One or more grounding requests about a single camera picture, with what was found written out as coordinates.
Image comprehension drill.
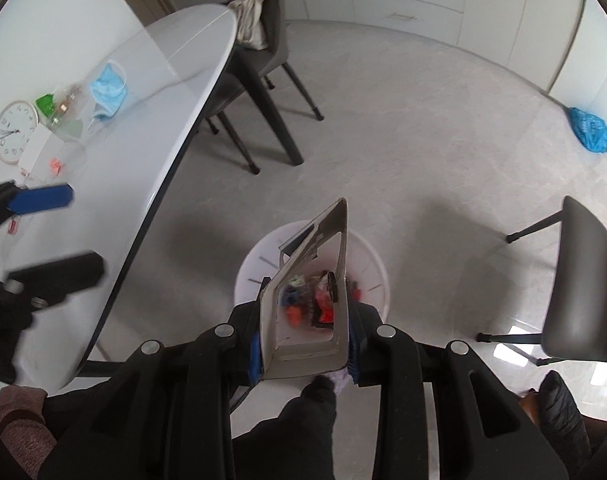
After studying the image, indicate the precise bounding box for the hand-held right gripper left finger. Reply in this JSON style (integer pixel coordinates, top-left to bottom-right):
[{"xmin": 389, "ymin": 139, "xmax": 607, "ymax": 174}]
[{"xmin": 38, "ymin": 302, "xmax": 264, "ymax": 480}]

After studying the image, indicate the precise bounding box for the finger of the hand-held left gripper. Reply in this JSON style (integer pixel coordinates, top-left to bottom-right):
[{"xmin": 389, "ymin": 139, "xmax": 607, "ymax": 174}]
[
  {"xmin": 6, "ymin": 252, "xmax": 106, "ymax": 312},
  {"xmin": 0, "ymin": 181, "xmax": 75, "ymax": 246}
]

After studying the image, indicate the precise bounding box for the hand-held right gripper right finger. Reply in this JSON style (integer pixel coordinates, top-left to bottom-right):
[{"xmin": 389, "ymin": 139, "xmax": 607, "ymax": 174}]
[{"xmin": 347, "ymin": 300, "xmax": 567, "ymax": 480}]

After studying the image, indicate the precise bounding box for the red snack wrapper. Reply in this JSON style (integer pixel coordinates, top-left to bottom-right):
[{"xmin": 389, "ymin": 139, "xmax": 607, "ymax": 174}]
[{"xmin": 314, "ymin": 271, "xmax": 338, "ymax": 330}]

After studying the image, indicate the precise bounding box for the blue paper carton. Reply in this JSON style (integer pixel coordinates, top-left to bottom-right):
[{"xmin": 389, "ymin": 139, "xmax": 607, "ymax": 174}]
[{"xmin": 258, "ymin": 198, "xmax": 351, "ymax": 378}]

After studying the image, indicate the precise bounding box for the round white waste bin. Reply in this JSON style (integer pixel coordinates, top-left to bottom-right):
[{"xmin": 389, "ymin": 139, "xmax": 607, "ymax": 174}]
[{"xmin": 235, "ymin": 219, "xmax": 390, "ymax": 361}]

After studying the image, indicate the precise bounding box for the purple slipper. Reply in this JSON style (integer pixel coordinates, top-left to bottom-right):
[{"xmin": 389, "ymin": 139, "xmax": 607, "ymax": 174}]
[{"xmin": 328, "ymin": 367, "xmax": 355, "ymax": 396}]

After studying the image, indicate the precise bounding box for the white flat box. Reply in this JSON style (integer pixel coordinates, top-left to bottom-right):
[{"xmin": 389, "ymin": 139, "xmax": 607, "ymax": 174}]
[{"xmin": 18, "ymin": 127, "xmax": 52, "ymax": 173}]

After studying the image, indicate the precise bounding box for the white round clock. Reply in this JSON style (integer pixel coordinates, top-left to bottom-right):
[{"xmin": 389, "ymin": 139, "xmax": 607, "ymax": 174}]
[{"xmin": 0, "ymin": 101, "xmax": 38, "ymax": 164}]

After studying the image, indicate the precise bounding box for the clear plastic bag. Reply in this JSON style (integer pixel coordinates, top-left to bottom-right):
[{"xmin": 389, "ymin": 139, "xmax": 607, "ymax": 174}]
[{"xmin": 38, "ymin": 82, "xmax": 92, "ymax": 143}]

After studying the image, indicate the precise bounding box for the person's black trouser leg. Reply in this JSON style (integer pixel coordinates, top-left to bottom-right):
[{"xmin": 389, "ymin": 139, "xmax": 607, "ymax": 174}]
[{"xmin": 231, "ymin": 375, "xmax": 337, "ymax": 480}]

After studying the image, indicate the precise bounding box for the pink knitted clothing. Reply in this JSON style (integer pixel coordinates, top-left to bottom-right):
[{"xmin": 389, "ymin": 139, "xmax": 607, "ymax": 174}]
[{"xmin": 0, "ymin": 387, "xmax": 59, "ymax": 480}]

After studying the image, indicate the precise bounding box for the blue face mask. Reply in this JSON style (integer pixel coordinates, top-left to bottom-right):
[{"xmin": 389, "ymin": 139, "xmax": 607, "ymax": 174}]
[{"xmin": 88, "ymin": 60, "xmax": 130, "ymax": 128}]

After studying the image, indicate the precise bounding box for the white oval table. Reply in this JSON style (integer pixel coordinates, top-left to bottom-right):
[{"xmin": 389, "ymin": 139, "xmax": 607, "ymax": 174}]
[{"xmin": 0, "ymin": 4, "xmax": 304, "ymax": 396}]

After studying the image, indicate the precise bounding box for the black quilted garment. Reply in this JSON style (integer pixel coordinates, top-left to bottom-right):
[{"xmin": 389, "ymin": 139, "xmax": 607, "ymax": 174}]
[{"xmin": 536, "ymin": 370, "xmax": 591, "ymax": 480}]

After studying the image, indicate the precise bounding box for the grey dining chair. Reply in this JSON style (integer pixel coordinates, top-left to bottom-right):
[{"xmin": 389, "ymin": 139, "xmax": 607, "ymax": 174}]
[{"xmin": 476, "ymin": 195, "xmax": 607, "ymax": 367}]

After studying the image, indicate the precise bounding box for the beige cloth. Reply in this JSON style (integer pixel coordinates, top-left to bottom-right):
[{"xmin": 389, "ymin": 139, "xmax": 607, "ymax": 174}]
[{"xmin": 228, "ymin": 0, "xmax": 270, "ymax": 51}]

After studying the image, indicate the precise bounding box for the grey chair with cloth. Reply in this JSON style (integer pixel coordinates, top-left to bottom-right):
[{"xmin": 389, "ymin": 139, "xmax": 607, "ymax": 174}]
[{"xmin": 204, "ymin": 0, "xmax": 325, "ymax": 176}]

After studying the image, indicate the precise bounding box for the blue plastic bag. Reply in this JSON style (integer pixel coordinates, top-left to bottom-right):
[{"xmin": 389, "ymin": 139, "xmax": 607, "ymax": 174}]
[{"xmin": 568, "ymin": 107, "xmax": 607, "ymax": 152}]

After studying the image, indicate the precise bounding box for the cream drawer cabinet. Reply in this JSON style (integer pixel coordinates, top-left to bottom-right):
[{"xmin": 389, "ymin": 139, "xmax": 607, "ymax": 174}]
[{"xmin": 346, "ymin": 0, "xmax": 469, "ymax": 46}]

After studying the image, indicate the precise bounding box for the cream tall cupboard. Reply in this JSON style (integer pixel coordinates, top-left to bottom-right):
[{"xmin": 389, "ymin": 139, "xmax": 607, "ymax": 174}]
[{"xmin": 508, "ymin": 0, "xmax": 607, "ymax": 106}]

